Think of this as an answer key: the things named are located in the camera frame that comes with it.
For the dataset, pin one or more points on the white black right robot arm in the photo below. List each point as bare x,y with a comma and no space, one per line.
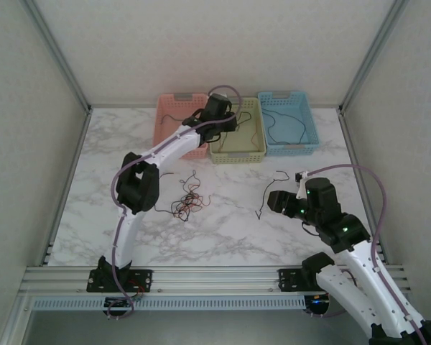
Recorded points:
362,280

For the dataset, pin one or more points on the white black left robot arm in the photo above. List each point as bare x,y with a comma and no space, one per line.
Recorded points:
172,147

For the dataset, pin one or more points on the green plastic basket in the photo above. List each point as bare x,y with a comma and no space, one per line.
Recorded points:
237,140

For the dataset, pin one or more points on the pink plastic basket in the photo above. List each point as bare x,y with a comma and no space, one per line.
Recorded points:
165,136

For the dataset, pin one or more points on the blue plastic basket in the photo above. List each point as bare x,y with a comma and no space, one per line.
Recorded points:
287,124

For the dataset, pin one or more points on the small circuit board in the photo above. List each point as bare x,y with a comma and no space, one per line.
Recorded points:
319,301
124,302

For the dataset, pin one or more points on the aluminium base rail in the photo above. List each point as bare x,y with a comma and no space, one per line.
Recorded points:
215,280

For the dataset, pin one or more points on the aluminium frame post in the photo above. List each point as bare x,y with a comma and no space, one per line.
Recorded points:
372,54
59,54

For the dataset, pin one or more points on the aluminium side rail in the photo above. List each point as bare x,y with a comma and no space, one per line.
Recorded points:
64,201

